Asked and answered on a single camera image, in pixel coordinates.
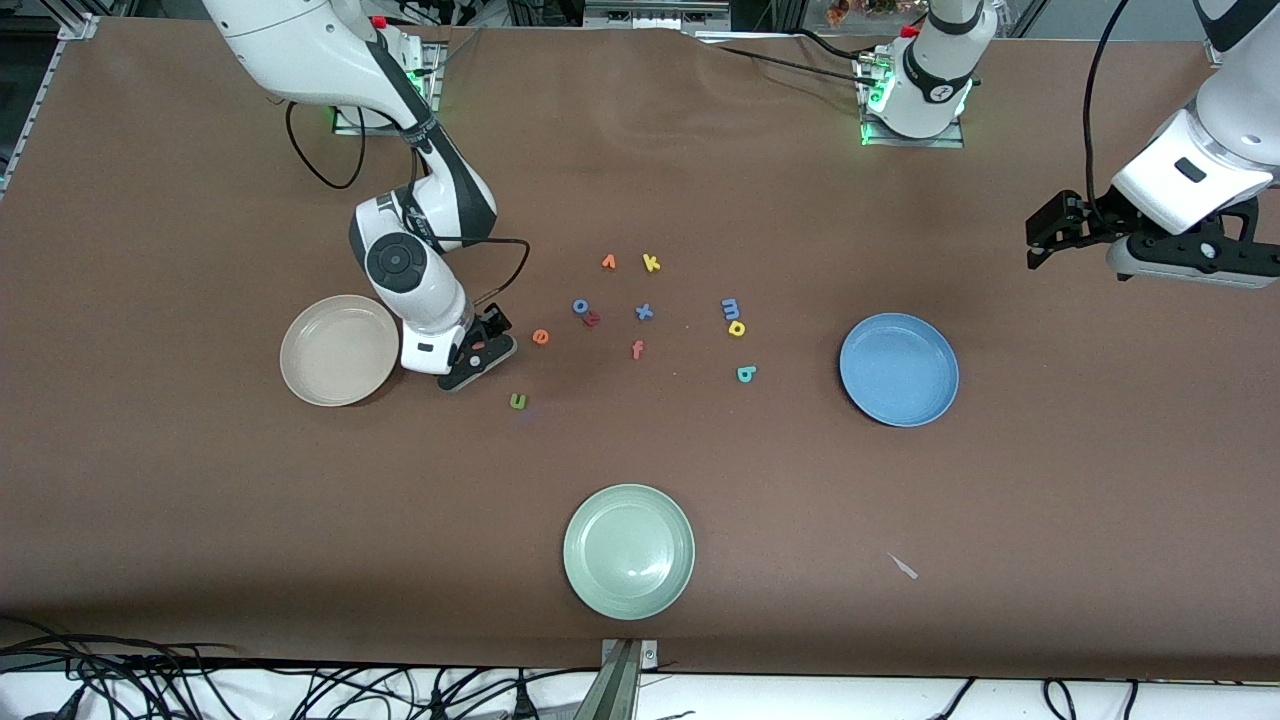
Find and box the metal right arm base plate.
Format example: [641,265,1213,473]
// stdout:
[333,42,446,137]

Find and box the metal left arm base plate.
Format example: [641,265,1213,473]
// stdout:
[860,55,966,149]

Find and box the blue plate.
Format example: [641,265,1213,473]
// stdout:
[838,312,961,429]

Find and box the beige brown plate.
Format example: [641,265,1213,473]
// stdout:
[279,294,403,408]

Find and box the black base power cable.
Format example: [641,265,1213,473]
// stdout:
[415,28,483,76]
[695,40,881,86]

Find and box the brown table cover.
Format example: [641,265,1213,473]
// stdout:
[0,18,1280,681]

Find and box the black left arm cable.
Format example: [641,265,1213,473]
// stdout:
[1083,0,1136,226]

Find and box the aluminium frame beam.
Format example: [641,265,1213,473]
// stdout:
[583,0,733,33]

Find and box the pale green plate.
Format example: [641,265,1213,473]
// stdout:
[562,483,697,622]

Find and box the black floor cable tangle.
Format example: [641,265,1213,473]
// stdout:
[0,615,601,720]

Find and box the aluminium table edge profile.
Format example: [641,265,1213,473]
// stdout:
[0,15,101,196]

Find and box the metal table edge bracket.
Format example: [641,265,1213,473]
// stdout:
[575,638,661,720]

